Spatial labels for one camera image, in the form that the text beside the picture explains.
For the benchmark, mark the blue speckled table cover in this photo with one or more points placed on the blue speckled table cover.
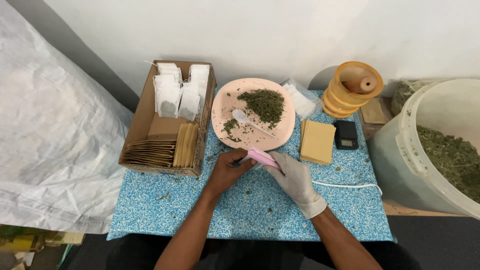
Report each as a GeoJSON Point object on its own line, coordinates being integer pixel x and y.
{"type": "Point", "coordinates": [187, 210]}

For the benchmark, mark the person's black trousers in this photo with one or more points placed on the person's black trousers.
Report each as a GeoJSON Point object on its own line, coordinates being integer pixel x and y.
{"type": "Point", "coordinates": [262, 258]}

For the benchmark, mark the clear bag of empty sachets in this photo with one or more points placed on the clear bag of empty sachets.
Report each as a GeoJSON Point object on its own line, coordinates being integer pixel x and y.
{"type": "Point", "coordinates": [302, 101]}

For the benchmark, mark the single brown paper envelope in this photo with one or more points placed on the single brown paper envelope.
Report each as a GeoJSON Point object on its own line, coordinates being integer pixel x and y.
{"type": "Point", "coordinates": [373, 111]}

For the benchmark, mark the dried herbs in bucket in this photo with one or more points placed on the dried herbs in bucket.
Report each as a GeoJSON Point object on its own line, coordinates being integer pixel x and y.
{"type": "Point", "coordinates": [453, 157]}

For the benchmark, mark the large dried herb heap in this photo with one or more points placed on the large dried herb heap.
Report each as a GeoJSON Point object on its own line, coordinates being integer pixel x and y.
{"type": "Point", "coordinates": [264, 105]}

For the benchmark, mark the large white woven sack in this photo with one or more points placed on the large white woven sack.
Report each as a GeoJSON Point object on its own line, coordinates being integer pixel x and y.
{"type": "Point", "coordinates": [52, 131]}

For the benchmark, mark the white plastic bucket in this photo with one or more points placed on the white plastic bucket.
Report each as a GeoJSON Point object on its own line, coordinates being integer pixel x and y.
{"type": "Point", "coordinates": [390, 165]}

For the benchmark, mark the heap of coloured packages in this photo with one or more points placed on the heap of coloured packages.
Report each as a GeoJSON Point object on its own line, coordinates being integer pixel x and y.
{"type": "Point", "coordinates": [26, 243]}

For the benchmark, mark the group of filled tea bags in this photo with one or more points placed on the group of filled tea bags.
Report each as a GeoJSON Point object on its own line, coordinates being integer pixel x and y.
{"type": "Point", "coordinates": [168, 101]}

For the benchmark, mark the pink heat sealer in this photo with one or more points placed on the pink heat sealer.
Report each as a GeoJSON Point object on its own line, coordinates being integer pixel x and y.
{"type": "Point", "coordinates": [262, 156]}

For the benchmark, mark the stack of brown paper envelopes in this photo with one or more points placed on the stack of brown paper envelopes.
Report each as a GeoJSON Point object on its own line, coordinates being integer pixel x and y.
{"type": "Point", "coordinates": [186, 144]}
{"type": "Point", "coordinates": [318, 142]}
{"type": "Point", "coordinates": [150, 152]}

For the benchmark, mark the white plastic spoon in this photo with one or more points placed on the white plastic spoon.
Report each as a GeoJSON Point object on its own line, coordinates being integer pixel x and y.
{"type": "Point", "coordinates": [239, 115]}

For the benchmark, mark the black digital pocket scale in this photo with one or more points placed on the black digital pocket scale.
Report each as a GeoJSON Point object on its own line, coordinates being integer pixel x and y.
{"type": "Point", "coordinates": [345, 135]}

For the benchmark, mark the clear bag of dried herbs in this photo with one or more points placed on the clear bag of dried herbs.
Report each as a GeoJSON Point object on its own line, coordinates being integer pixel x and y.
{"type": "Point", "coordinates": [403, 93]}

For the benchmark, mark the white tea bag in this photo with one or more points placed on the white tea bag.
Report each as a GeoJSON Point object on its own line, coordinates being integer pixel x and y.
{"type": "Point", "coordinates": [243, 160]}

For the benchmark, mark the small dried herb heap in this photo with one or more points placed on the small dried herb heap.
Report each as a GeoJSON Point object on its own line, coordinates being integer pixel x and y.
{"type": "Point", "coordinates": [229, 125]}

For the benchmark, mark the person's right hand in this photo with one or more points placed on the person's right hand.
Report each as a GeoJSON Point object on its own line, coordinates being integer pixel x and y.
{"type": "Point", "coordinates": [296, 180]}

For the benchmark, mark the pink plate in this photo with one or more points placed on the pink plate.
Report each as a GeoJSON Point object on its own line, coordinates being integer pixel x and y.
{"type": "Point", "coordinates": [232, 93]}

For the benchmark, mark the person's left hand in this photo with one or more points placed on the person's left hand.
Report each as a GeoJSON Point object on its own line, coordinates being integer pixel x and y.
{"type": "Point", "coordinates": [225, 170]}

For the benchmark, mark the brown cardboard box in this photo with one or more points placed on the brown cardboard box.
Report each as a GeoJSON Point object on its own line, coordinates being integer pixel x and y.
{"type": "Point", "coordinates": [142, 123]}

